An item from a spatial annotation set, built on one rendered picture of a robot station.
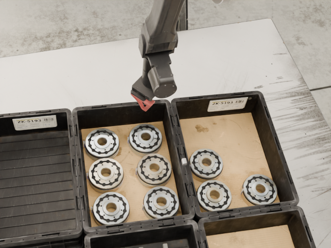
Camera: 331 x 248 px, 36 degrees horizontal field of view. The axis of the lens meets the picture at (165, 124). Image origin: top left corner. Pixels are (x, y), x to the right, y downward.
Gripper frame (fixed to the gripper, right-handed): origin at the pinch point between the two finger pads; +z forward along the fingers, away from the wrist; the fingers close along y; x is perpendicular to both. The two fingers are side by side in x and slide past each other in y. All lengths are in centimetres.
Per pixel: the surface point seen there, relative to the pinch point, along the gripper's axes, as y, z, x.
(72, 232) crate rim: -38.2, 12.9, -3.9
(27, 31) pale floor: 60, 106, 125
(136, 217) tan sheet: -21.4, 23.2, -12.3
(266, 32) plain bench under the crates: 80, 37, -2
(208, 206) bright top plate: -7.1, 20.6, -27.0
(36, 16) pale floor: 71, 106, 129
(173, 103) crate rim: 11.8, 13.4, -0.8
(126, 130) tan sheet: 0.2, 23.2, 8.2
